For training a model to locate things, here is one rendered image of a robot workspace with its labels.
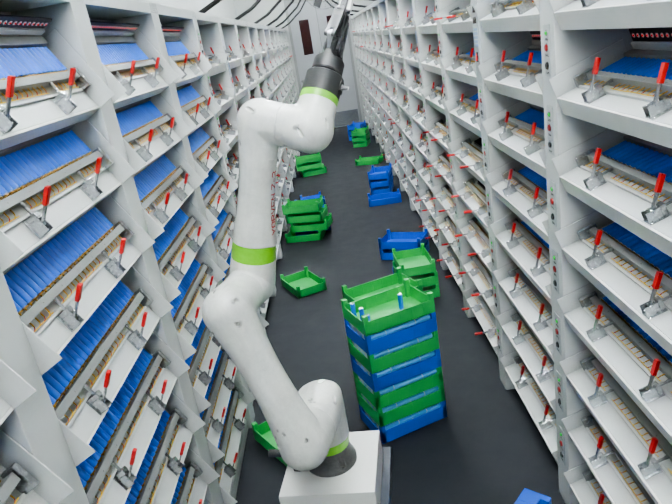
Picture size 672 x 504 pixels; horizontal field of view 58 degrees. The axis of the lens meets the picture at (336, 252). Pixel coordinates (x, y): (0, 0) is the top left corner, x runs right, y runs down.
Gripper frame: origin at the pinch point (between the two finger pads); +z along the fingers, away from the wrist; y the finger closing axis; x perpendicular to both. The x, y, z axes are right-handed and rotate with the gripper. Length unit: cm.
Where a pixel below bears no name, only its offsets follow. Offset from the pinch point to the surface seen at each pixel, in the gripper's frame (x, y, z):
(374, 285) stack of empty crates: -4, -142, -46
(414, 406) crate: -34, -119, -93
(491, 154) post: -42, -87, 3
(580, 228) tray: -68, -33, -35
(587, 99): -59, 1, -17
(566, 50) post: -54, -8, 0
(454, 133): -24, -146, 35
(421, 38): 8, -180, 103
